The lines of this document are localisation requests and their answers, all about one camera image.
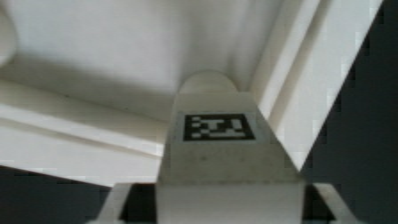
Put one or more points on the white leg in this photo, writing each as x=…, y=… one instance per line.
x=228, y=181

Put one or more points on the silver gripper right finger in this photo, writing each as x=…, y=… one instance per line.
x=337, y=205

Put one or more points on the white square tabletop tray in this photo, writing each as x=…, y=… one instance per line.
x=106, y=52

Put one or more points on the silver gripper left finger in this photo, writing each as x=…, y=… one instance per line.
x=111, y=212

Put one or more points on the white L-shaped obstacle fence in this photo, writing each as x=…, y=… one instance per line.
x=45, y=152

